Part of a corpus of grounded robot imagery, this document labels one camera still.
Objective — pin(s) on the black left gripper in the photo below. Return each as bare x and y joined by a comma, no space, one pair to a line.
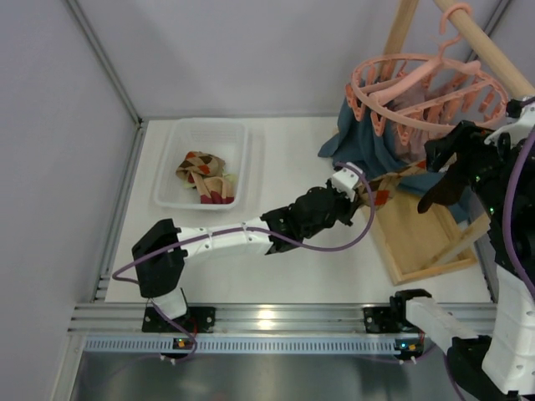
345,205

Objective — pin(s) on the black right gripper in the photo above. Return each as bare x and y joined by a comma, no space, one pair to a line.
453,149

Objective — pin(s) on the argyle patterned sock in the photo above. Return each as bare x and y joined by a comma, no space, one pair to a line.
383,188
200,163

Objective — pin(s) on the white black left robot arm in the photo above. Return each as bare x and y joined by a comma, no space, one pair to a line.
165,250

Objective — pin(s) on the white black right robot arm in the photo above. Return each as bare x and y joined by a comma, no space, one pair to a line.
501,174

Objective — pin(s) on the pink round clip hanger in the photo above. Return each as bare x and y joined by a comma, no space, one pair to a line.
420,96

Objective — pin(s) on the teal blue cloth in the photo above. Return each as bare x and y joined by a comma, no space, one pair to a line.
357,143

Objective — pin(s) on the white perforated plastic basket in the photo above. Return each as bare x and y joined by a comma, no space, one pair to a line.
239,145

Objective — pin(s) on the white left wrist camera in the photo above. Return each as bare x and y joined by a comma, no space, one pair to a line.
346,181

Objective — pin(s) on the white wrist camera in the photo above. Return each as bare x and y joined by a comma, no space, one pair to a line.
346,181
520,113

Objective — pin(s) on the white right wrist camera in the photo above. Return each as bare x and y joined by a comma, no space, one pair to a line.
520,113

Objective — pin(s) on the wooden drying rack frame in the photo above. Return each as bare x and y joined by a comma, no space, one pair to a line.
414,246

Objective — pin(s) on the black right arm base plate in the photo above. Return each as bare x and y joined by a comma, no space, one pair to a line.
380,320

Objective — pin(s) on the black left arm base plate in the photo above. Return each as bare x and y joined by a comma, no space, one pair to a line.
197,320

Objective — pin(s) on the aluminium mounting rail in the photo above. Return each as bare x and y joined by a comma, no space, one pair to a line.
126,318

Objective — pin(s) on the grey slotted cable duct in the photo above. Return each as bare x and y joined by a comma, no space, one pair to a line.
260,345

